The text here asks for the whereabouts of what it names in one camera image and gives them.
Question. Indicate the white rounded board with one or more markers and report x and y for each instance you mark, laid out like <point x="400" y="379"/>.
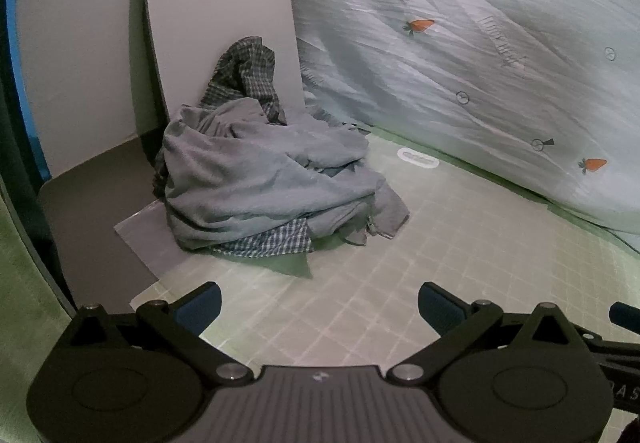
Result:
<point x="210" y="13"/>

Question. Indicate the carrot print quilt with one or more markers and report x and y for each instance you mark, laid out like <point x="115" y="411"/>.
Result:
<point x="450" y="73"/>

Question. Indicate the white oval label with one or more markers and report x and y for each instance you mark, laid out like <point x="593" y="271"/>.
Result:
<point x="418" y="158"/>

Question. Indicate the green grid mat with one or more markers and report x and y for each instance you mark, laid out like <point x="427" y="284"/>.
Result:
<point x="450" y="243"/>

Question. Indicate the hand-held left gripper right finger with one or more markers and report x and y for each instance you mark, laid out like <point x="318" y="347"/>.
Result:
<point x="440" y="308"/>

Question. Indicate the green fuzzy rug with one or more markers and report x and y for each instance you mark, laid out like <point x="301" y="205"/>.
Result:
<point x="22" y="303"/>

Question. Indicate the grey garment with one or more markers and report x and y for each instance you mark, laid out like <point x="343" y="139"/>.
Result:
<point x="250" y="163"/>

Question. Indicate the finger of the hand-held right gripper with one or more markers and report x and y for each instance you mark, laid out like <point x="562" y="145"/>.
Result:
<point x="626" y="312"/>

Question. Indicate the dark checked shirt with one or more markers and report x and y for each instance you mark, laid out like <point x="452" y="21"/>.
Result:
<point x="240" y="68"/>

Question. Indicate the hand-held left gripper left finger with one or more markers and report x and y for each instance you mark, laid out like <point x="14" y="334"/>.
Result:
<point x="200" y="309"/>

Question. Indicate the blue white checked shirt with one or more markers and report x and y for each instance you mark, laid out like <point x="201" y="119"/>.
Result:
<point x="270" y="240"/>

